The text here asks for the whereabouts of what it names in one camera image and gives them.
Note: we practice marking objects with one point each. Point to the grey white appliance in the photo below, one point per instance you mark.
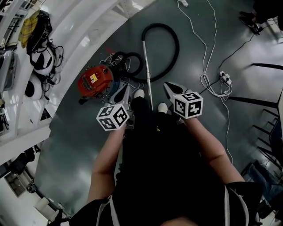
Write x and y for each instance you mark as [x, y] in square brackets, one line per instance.
[7, 70]

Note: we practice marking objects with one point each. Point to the white helmet black opening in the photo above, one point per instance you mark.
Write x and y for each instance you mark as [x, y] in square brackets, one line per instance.
[40, 60]
[33, 88]

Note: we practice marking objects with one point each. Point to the person's beige shoe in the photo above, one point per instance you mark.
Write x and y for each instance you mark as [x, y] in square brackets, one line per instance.
[139, 93]
[162, 108]

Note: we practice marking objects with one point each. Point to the red floor tape strip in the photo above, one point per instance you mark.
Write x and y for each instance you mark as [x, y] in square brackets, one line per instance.
[109, 50]

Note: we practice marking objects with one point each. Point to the person's left forearm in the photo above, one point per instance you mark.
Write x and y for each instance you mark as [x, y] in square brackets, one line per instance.
[104, 163]

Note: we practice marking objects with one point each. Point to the person's left beige shoe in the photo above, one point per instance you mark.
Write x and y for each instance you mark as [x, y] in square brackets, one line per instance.
[139, 93]

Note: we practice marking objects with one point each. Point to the blue denim fabric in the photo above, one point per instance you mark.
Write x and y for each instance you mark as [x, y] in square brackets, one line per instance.
[263, 181]

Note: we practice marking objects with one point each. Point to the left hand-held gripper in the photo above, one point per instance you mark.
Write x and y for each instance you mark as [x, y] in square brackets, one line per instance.
[112, 117]

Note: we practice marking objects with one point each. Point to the red teal vacuum cleaner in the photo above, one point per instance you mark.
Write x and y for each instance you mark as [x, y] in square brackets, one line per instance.
[95, 79]

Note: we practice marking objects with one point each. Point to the yellow cloth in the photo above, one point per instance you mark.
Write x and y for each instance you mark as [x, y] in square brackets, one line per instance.
[27, 26]

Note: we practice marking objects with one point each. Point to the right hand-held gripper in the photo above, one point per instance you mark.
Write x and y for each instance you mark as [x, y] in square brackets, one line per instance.
[188, 106]

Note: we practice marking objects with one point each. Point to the white power strip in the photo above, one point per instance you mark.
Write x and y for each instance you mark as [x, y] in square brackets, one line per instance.
[183, 2]
[225, 77]

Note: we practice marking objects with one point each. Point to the person's right beige shoe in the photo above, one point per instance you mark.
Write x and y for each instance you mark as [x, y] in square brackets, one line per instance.
[162, 108]

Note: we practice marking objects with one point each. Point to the person's black striped shirt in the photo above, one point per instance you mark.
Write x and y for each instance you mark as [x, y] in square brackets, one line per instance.
[168, 194]

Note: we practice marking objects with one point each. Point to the silver vacuum wand tube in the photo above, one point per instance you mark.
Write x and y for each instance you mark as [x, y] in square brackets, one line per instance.
[147, 72]

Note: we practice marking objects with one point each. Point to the person's black trousers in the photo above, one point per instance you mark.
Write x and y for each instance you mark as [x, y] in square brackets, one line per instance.
[141, 114]

